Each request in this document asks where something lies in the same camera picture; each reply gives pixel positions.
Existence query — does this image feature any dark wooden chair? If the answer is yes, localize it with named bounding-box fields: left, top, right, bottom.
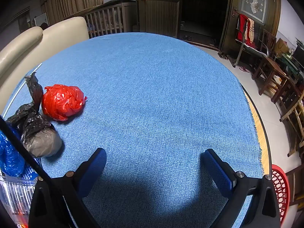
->
left=252, top=28, right=289, bottom=95

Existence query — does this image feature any light wooden chair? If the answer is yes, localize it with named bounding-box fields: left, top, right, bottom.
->
left=271, top=76, right=304, bottom=157

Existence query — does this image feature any red striped garment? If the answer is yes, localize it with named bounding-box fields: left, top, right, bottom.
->
left=236, top=14, right=258, bottom=49

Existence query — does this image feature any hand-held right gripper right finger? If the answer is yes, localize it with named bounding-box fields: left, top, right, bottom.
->
left=201, top=148, right=282, bottom=228

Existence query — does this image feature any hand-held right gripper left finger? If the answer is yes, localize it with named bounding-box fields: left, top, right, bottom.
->
left=28, top=147, right=107, bottom=228

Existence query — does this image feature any cardboard box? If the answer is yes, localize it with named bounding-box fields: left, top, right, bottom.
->
left=275, top=38, right=290, bottom=55

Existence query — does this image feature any blue table cloth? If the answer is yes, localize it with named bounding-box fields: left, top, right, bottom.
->
left=3, top=32, right=264, bottom=228

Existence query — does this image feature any thin white stick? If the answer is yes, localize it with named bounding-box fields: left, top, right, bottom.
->
left=3, top=63, right=43, bottom=117

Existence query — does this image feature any black monitor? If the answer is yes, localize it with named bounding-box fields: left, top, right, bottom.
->
left=291, top=38, right=304, bottom=72

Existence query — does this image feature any red plastic basket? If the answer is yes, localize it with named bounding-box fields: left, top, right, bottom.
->
left=271, top=164, right=291, bottom=227

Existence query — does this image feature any blue plastic bag bundle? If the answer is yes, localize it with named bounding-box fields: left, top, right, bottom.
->
left=0, top=129, right=26, bottom=178

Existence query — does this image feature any black cable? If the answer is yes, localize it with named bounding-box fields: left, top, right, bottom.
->
left=0, top=115, right=100, bottom=228

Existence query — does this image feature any red plastic bag bundle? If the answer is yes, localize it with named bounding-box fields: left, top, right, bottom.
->
left=41, top=84, right=88, bottom=121

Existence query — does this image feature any black plastic bag bundle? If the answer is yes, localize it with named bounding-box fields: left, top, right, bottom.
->
left=5, top=75, right=63, bottom=158

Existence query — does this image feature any wooden baby crib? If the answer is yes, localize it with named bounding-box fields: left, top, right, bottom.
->
left=84, top=2, right=137, bottom=38

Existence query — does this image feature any beige curtain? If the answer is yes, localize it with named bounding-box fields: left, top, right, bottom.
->
left=40, top=0, right=107, bottom=25

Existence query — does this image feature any clear plastic packaging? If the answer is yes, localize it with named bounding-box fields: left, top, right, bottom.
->
left=0, top=174, right=36, bottom=228

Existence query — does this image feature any metal frame chair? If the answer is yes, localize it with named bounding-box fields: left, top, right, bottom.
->
left=231, top=27, right=269, bottom=68

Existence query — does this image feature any white board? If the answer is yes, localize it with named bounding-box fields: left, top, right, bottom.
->
left=34, top=13, right=49, bottom=28

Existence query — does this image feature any wooden glass-panel door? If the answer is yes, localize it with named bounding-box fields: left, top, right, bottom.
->
left=135, top=0, right=181, bottom=38
left=218, top=0, right=282, bottom=53

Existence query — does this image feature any blue printed packet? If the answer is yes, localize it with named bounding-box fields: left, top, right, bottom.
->
left=22, top=157, right=43, bottom=180

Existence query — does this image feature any cream leather armchair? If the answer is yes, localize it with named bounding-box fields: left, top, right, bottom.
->
left=0, top=17, right=90, bottom=114

